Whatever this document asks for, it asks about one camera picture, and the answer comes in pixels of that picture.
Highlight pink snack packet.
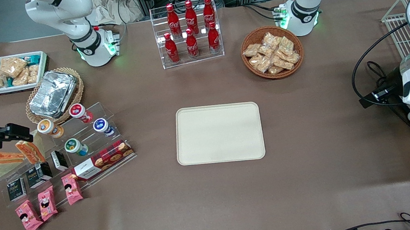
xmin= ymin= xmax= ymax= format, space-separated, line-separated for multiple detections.
xmin=14 ymin=199 xmax=45 ymax=230
xmin=36 ymin=185 xmax=59 ymax=222
xmin=61 ymin=172 xmax=84 ymax=207

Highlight crumpled beige cloth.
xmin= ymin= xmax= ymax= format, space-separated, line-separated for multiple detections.
xmin=90 ymin=0 xmax=145 ymax=28

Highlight clear acrylic tiered stand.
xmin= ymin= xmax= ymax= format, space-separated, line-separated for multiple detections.
xmin=0 ymin=98 xmax=142 ymax=210

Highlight red plaid cookie box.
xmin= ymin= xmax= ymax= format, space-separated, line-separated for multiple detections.
xmin=69 ymin=139 xmax=137 ymax=183

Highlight red lid yogurt cup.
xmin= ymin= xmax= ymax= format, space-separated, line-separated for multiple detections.
xmin=68 ymin=102 xmax=94 ymax=126

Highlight triangular packaged sandwich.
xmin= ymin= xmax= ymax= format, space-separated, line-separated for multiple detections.
xmin=13 ymin=130 xmax=47 ymax=166
xmin=0 ymin=148 xmax=29 ymax=181

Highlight round wicker basket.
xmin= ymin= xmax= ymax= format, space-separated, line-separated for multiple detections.
xmin=239 ymin=22 xmax=307 ymax=83

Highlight oval wicker basket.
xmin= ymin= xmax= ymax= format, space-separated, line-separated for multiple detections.
xmin=21 ymin=66 xmax=88 ymax=129

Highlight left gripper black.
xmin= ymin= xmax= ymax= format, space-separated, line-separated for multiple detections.
xmin=356 ymin=70 xmax=405 ymax=109

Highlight white wire rack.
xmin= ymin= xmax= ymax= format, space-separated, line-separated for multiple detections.
xmin=379 ymin=0 xmax=410 ymax=61

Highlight orange lid yogurt cup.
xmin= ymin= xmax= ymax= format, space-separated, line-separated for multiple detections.
xmin=36 ymin=117 xmax=65 ymax=141

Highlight green lid yogurt cup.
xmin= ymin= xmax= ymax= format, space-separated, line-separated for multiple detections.
xmin=63 ymin=136 xmax=89 ymax=158

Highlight black drink carton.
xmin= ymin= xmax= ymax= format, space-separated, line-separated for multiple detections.
xmin=50 ymin=149 xmax=69 ymax=173
xmin=6 ymin=177 xmax=28 ymax=202
xmin=25 ymin=161 xmax=54 ymax=189

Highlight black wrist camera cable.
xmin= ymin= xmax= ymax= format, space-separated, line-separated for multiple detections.
xmin=346 ymin=21 xmax=410 ymax=110

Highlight clear acrylic bottle rack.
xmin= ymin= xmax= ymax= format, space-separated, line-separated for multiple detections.
xmin=149 ymin=0 xmax=226 ymax=71

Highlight black arm base cable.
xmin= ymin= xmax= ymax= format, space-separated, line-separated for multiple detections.
xmin=241 ymin=0 xmax=281 ymax=24

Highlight red Coca-Cola bottle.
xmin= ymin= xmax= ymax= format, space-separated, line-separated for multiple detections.
xmin=166 ymin=3 xmax=182 ymax=39
xmin=163 ymin=32 xmax=180 ymax=64
xmin=184 ymin=28 xmax=200 ymax=59
xmin=202 ymin=0 xmax=217 ymax=30
xmin=183 ymin=0 xmax=199 ymax=36
xmin=206 ymin=21 xmax=222 ymax=55

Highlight white plastic bin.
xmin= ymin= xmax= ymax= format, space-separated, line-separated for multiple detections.
xmin=0 ymin=51 xmax=51 ymax=95

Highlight beige rectangular tray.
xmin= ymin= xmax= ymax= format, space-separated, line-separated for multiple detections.
xmin=172 ymin=99 xmax=267 ymax=169

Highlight black power cord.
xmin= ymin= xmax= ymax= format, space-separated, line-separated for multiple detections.
xmin=366 ymin=57 xmax=405 ymax=91

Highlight aluminium foil container stack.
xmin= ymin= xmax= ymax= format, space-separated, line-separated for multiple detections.
xmin=26 ymin=68 xmax=82 ymax=122

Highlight brown table cover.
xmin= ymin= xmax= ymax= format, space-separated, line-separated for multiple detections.
xmin=0 ymin=0 xmax=410 ymax=230

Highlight blue lid yogurt cup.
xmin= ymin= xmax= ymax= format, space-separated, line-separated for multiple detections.
xmin=92 ymin=117 xmax=116 ymax=139

